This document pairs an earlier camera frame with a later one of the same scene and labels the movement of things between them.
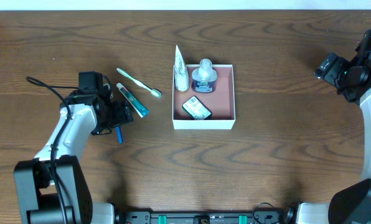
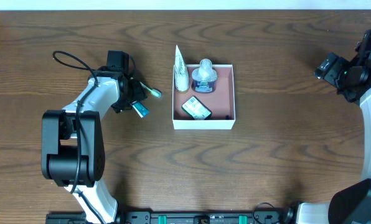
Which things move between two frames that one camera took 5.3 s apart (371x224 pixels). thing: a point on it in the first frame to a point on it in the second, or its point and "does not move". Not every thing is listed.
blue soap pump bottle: x=203 y=78 does not move
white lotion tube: x=182 y=77 does not move
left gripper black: x=123 y=112 to x=136 y=94
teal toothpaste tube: x=141 y=110 does not move
